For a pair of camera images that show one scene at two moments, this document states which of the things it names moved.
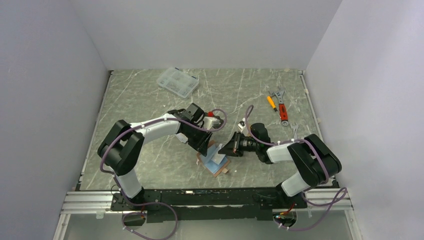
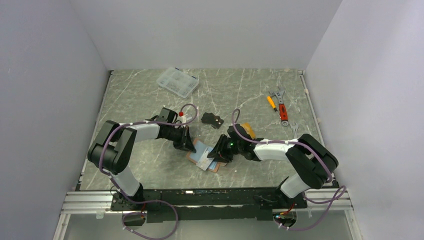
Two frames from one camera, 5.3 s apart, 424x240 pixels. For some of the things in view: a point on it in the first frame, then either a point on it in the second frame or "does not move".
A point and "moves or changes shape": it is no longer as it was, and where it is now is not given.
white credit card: x=217 y=158 moves or changes shape
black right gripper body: x=240 y=144 to x=226 y=148
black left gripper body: x=197 y=137 to x=178 y=135
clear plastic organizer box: x=178 y=81 does not move
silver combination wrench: x=295 y=128 does not move
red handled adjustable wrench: x=279 y=92 does not move
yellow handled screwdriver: x=272 y=103 does not move
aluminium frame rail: x=83 y=202 does not move
